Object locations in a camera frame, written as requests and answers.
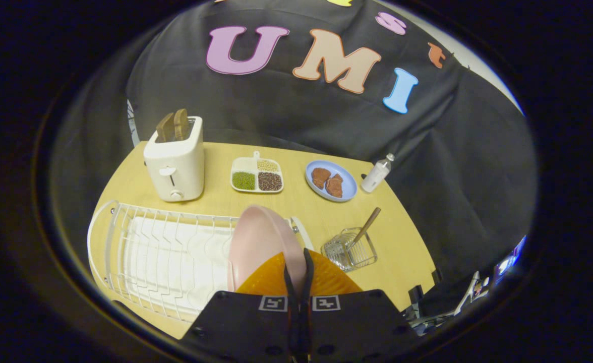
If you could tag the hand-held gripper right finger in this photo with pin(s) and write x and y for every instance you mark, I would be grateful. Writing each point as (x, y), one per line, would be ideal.
(308, 277)

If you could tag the blue plate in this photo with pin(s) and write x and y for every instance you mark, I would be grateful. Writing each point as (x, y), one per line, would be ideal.
(349, 181)

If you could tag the brown toast slice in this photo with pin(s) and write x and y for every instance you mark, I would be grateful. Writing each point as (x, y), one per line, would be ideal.
(181, 124)
(165, 128)

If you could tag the white divided tray with beans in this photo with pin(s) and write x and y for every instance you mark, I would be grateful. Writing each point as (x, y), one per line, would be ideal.
(257, 175)

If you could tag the white plastic bottle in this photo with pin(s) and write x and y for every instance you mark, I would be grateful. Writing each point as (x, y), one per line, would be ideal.
(376, 174)

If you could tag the black backdrop cloth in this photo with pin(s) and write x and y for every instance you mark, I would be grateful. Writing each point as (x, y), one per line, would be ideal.
(296, 111)

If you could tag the white toaster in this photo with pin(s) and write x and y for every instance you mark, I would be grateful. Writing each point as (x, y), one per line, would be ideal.
(175, 164)

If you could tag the wooden spoon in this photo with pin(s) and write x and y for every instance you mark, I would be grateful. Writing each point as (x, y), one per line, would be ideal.
(366, 227)

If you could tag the brown meat piece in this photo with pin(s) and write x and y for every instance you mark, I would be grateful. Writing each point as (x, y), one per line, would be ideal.
(335, 185)
(320, 177)

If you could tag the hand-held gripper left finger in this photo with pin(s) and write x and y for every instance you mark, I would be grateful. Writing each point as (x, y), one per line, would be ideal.
(290, 282)

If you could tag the pink plate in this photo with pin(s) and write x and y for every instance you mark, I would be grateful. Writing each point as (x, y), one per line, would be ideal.
(258, 242)

